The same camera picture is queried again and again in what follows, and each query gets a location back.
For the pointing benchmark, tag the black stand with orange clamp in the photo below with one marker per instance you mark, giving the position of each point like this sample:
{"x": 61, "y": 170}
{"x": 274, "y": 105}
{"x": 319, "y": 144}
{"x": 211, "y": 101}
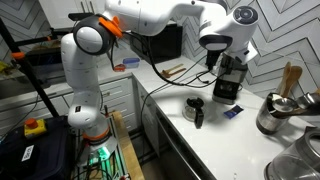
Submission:
{"x": 30, "y": 76}

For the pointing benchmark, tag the blue lidded plastic container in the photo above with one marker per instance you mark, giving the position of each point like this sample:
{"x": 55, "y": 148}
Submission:
{"x": 131, "y": 62}

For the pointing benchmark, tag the glass kettle with steel rim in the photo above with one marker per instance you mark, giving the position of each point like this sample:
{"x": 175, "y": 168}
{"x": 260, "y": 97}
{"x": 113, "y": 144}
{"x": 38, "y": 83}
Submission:
{"x": 293, "y": 163}

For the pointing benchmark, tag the black case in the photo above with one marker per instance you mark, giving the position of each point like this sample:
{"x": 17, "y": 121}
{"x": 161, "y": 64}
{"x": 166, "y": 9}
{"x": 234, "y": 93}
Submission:
{"x": 46, "y": 156}

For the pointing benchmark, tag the steel utensil holder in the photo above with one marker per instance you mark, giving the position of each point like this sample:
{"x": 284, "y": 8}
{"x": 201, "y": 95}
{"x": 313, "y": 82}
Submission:
{"x": 270, "y": 121}

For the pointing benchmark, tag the white wall cabinet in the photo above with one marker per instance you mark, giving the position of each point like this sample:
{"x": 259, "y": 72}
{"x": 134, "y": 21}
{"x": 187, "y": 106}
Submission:
{"x": 56, "y": 13}

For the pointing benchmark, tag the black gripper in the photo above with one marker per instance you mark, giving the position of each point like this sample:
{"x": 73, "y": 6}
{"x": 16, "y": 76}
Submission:
{"x": 212, "y": 57}

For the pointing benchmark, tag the black microwave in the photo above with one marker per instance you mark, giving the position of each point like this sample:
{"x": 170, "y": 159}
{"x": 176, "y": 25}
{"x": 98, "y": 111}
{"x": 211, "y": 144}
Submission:
{"x": 166, "y": 46}

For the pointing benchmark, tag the dark wooden spoon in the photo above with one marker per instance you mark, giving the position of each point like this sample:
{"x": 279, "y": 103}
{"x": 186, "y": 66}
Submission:
{"x": 178, "y": 72}

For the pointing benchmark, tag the black stove top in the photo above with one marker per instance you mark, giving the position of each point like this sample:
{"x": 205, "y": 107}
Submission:
{"x": 20, "y": 86}

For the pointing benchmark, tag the steel utensil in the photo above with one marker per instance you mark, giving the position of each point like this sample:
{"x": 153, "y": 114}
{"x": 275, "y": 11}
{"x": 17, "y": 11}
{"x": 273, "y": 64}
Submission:
{"x": 308, "y": 99}

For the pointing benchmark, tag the wooden spoon in holder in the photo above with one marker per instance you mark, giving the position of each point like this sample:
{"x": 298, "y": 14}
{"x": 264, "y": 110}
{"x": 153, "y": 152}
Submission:
{"x": 292, "y": 78}

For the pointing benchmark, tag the blue packet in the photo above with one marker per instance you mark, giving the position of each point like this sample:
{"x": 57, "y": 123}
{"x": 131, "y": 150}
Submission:
{"x": 233, "y": 111}

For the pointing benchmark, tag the wooden board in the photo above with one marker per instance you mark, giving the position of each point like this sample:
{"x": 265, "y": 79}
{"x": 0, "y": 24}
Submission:
{"x": 128, "y": 150}

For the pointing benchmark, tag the steel ladle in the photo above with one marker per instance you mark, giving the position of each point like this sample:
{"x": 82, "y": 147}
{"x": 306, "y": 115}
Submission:
{"x": 283, "y": 104}

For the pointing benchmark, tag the white label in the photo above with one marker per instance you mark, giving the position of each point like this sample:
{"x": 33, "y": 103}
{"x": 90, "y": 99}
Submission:
{"x": 27, "y": 153}

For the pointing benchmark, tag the light wooden slotted spoon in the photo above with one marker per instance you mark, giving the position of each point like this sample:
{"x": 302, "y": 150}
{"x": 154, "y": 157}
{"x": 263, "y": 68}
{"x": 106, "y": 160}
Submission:
{"x": 175, "y": 67}

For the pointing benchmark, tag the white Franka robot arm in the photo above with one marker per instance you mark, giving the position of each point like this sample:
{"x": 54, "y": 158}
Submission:
{"x": 83, "y": 76}

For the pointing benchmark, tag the wooden spatula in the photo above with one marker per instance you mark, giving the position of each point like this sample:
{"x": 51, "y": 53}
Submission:
{"x": 285, "y": 80}

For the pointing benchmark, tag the yellow emergency stop box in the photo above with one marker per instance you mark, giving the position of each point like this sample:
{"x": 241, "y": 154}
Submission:
{"x": 35, "y": 128}

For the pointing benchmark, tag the small red object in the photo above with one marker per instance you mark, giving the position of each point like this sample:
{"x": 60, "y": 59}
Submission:
{"x": 119, "y": 68}

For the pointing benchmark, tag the black camera on stand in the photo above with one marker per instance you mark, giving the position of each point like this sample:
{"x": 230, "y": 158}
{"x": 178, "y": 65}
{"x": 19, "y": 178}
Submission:
{"x": 78, "y": 16}

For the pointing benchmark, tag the aluminium robot stand frame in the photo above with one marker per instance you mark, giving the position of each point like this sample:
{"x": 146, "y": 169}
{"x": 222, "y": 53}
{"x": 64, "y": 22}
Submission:
{"x": 117, "y": 161}

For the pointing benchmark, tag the black coffee machine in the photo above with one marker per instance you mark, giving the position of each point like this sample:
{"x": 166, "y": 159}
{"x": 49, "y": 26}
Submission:
{"x": 229, "y": 83}

